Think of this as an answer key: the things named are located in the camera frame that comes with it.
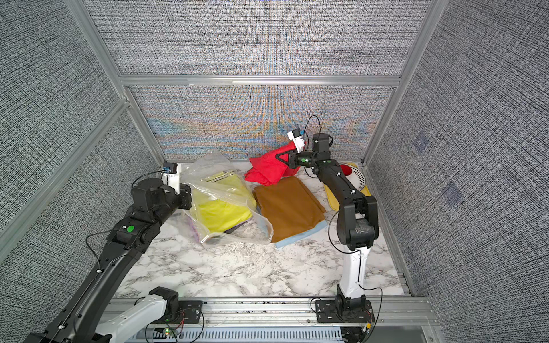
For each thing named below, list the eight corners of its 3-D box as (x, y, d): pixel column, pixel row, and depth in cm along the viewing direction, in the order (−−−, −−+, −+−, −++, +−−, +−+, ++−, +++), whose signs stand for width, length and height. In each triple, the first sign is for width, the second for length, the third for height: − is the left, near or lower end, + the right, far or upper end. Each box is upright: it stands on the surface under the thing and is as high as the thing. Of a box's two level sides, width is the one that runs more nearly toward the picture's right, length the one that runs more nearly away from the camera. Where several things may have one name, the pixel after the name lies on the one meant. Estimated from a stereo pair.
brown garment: (276, 245, 91) (276, 236, 84) (253, 199, 106) (251, 189, 99) (324, 222, 98) (327, 213, 91) (295, 182, 112) (297, 172, 106)
